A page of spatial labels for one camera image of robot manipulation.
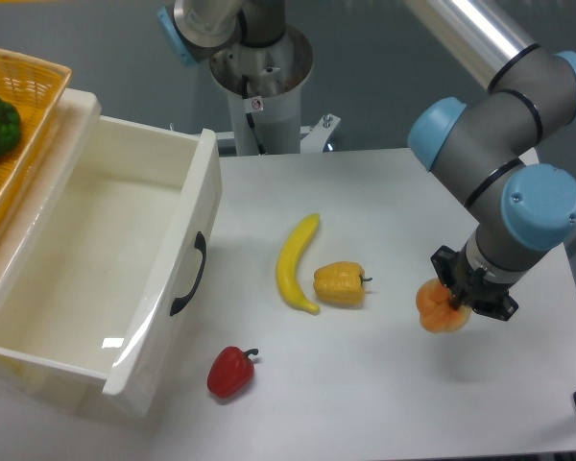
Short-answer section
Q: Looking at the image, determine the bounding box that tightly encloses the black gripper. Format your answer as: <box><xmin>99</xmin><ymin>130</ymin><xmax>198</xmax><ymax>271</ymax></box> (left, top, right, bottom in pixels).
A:
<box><xmin>430</xmin><ymin>245</ymin><xmax>518</xmax><ymax>322</ymax></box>

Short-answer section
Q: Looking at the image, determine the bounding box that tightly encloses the round orange bread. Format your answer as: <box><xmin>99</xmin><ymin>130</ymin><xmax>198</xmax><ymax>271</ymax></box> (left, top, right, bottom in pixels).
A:
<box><xmin>416</xmin><ymin>279</ymin><xmax>471</xmax><ymax>333</ymax></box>

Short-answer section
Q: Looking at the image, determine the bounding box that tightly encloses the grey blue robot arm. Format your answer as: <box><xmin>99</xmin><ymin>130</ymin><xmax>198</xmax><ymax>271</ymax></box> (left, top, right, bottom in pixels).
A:
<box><xmin>157</xmin><ymin>1</ymin><xmax>576</xmax><ymax>321</ymax></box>

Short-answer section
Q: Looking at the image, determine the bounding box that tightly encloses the white open drawer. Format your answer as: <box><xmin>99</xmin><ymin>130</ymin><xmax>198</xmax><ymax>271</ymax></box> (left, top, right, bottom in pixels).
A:
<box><xmin>0</xmin><ymin>89</ymin><xmax>222</xmax><ymax>417</ymax></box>

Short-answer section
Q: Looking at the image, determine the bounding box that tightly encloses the yellow bell pepper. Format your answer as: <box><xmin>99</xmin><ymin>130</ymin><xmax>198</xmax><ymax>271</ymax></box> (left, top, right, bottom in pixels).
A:
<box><xmin>313</xmin><ymin>261</ymin><xmax>372</xmax><ymax>306</ymax></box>

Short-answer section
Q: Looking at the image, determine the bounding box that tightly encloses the yellow banana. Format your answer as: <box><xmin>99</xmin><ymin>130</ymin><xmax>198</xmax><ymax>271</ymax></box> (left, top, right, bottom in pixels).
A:
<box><xmin>276</xmin><ymin>213</ymin><xmax>321</xmax><ymax>315</ymax></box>

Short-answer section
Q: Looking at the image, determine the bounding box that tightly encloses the red bell pepper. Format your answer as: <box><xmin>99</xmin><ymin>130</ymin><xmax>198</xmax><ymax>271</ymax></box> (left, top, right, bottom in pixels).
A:
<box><xmin>206</xmin><ymin>346</ymin><xmax>259</xmax><ymax>399</ymax></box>

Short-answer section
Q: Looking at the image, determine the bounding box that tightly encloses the yellow woven basket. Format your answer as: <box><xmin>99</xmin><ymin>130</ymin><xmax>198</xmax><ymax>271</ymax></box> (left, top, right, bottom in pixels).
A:
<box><xmin>0</xmin><ymin>48</ymin><xmax>72</xmax><ymax>227</ymax></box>

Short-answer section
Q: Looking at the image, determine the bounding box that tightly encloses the black drawer handle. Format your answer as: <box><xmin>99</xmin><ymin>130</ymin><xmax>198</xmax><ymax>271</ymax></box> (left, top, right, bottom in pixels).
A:
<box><xmin>169</xmin><ymin>230</ymin><xmax>207</xmax><ymax>317</ymax></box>

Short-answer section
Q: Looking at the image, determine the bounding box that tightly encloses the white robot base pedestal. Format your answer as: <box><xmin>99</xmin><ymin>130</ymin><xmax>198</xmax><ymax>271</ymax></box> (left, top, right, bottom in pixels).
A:
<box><xmin>210</xmin><ymin>26</ymin><xmax>341</xmax><ymax>156</ymax></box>

